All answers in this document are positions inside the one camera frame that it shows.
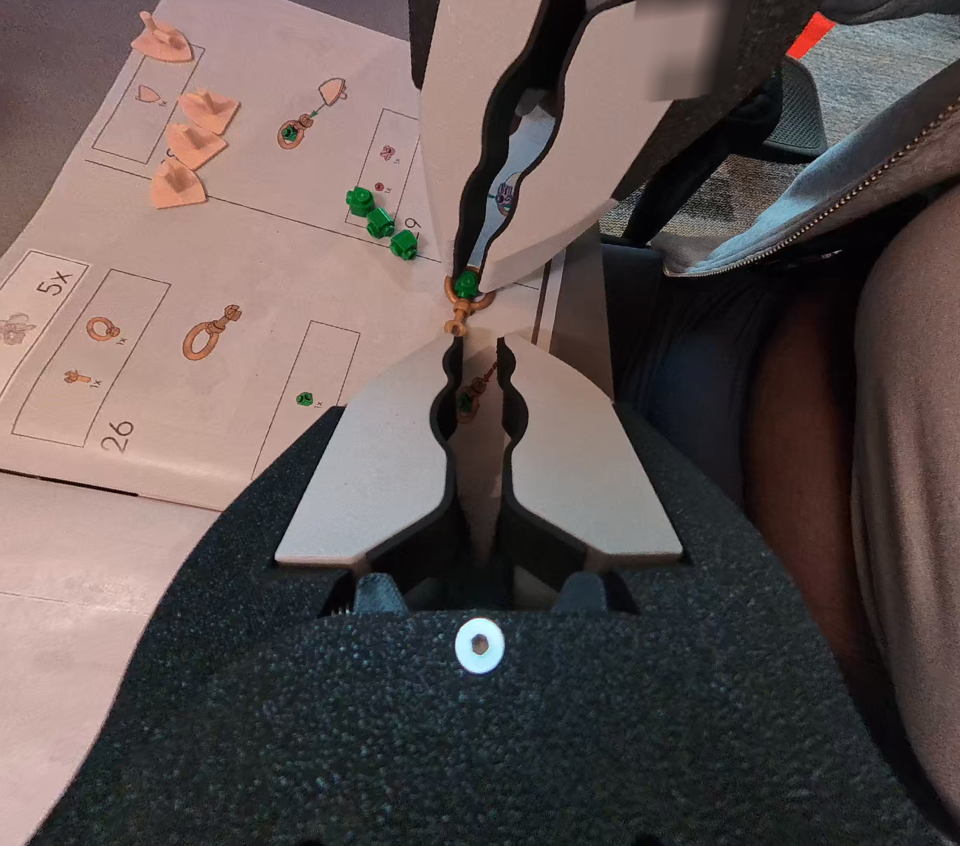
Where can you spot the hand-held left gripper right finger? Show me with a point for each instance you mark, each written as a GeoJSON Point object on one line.
{"type": "Point", "coordinates": [585, 471]}

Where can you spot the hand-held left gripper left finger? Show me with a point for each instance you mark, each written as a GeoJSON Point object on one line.
{"type": "Point", "coordinates": [375, 471]}

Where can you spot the green stud toy piece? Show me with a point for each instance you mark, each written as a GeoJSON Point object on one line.
{"type": "Point", "coordinates": [358, 201]}
{"type": "Point", "coordinates": [466, 283]}
{"type": "Point", "coordinates": [380, 223]}
{"type": "Point", "coordinates": [405, 244]}

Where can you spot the orange object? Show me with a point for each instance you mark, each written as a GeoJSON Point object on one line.
{"type": "Point", "coordinates": [811, 36]}

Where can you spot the black mesh office chair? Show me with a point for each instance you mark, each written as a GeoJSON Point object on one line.
{"type": "Point", "coordinates": [675, 186]}

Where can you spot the person's bare leg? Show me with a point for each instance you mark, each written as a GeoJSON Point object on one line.
{"type": "Point", "coordinates": [810, 448]}

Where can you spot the white instruction booklet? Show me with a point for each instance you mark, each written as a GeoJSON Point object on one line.
{"type": "Point", "coordinates": [247, 276]}

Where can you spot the grey zip jacket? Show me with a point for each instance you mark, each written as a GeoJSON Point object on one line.
{"type": "Point", "coordinates": [825, 201]}

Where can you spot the peach petal toy piece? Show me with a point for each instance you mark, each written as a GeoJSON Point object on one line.
{"type": "Point", "coordinates": [178, 186]}
{"type": "Point", "coordinates": [195, 147]}
{"type": "Point", "coordinates": [161, 45]}
{"type": "Point", "coordinates": [210, 112]}

